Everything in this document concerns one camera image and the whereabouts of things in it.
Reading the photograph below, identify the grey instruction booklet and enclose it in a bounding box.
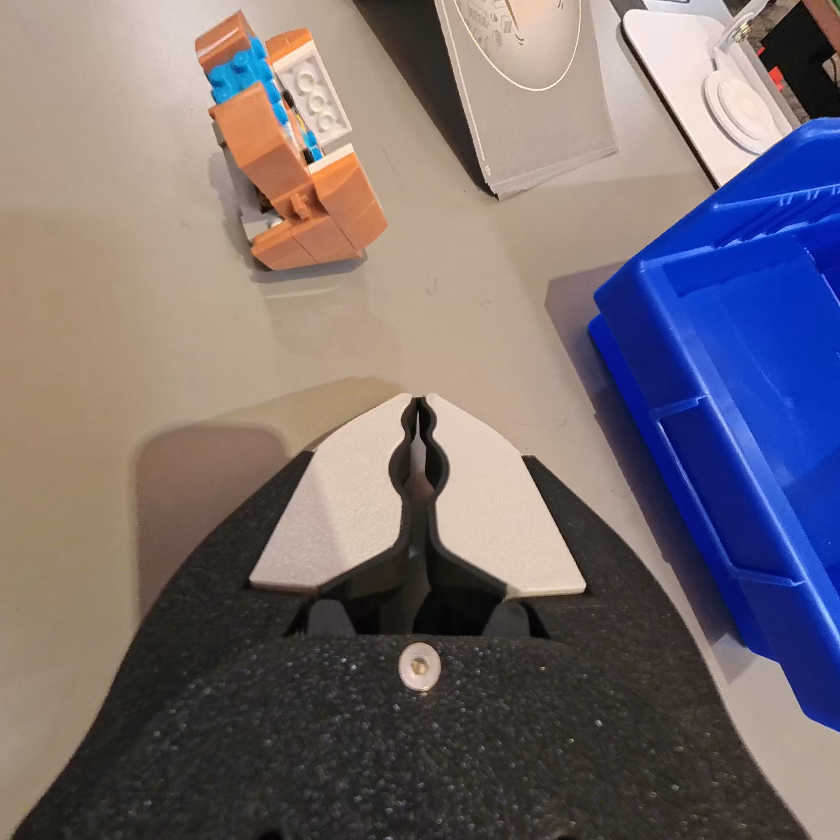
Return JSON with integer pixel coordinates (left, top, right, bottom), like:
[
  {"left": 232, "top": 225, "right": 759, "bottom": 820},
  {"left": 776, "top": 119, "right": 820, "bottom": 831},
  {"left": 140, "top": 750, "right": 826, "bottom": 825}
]
[{"left": 433, "top": 0, "right": 620, "bottom": 201}]

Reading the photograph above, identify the grey desk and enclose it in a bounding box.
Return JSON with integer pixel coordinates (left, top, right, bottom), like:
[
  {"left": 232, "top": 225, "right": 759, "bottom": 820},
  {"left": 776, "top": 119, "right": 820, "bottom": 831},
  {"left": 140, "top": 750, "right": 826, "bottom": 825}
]
[{"left": 0, "top": 0, "right": 840, "bottom": 840}]

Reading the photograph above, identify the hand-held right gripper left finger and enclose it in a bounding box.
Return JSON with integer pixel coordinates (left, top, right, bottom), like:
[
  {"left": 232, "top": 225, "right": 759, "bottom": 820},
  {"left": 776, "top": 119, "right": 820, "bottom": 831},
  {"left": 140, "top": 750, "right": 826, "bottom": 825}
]
[{"left": 249, "top": 392, "right": 419, "bottom": 596}]

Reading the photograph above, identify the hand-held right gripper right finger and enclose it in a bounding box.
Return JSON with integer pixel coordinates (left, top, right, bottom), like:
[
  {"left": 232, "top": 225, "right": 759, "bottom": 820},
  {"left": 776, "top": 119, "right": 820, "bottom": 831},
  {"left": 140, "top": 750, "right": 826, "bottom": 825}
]
[{"left": 420, "top": 391, "right": 588, "bottom": 601}]

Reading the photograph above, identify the blue plastic bin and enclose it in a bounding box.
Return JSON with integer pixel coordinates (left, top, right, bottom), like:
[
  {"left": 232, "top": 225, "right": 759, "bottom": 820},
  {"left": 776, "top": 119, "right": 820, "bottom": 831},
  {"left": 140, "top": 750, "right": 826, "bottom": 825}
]
[{"left": 586, "top": 117, "right": 840, "bottom": 734}]

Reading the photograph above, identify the brown toy brick model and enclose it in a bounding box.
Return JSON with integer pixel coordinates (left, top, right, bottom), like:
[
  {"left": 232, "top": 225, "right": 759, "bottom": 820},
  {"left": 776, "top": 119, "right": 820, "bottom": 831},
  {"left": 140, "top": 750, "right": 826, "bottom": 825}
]
[{"left": 193, "top": 8, "right": 389, "bottom": 272}]

